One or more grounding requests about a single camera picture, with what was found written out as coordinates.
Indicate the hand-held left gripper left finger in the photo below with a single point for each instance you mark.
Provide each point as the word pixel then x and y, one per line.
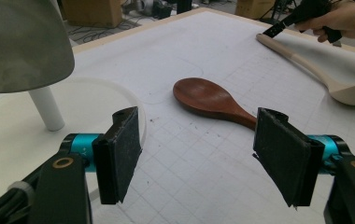
pixel 119 155

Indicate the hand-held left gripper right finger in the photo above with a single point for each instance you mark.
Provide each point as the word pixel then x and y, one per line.
pixel 284 155

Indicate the beige ladle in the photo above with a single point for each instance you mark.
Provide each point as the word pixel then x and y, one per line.
pixel 353 93

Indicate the brown wooden spoon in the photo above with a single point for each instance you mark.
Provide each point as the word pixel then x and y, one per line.
pixel 203 96

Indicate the small cardboard box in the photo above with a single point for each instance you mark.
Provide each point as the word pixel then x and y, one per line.
pixel 255 8

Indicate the white grid mat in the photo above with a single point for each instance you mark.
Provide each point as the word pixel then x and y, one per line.
pixel 228 174

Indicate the grey bag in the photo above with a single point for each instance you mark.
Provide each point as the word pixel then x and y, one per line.
pixel 144 6

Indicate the large cardboard box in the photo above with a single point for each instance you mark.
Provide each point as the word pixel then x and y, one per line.
pixel 91 12

